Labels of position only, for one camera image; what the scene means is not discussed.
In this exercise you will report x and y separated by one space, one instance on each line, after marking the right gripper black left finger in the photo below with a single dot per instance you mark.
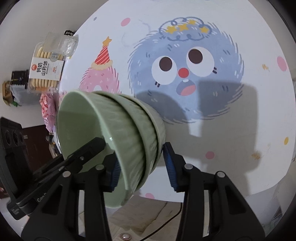
56 217

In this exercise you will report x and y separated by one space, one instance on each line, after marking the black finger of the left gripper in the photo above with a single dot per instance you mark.
74 162

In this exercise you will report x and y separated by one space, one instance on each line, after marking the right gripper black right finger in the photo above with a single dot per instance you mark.
213 208

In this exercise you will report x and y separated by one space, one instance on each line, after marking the large green ribbed bowl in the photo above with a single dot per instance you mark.
85 116

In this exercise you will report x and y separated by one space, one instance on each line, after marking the small green ribbed bowl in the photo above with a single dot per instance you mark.
149 125

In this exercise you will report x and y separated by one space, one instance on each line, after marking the pink snack bag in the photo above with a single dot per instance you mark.
49 111

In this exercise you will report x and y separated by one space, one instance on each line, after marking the yam biscuit plastic box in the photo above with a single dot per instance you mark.
45 71

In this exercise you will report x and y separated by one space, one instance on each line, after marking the clear textured drinking glass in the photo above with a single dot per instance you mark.
59 46

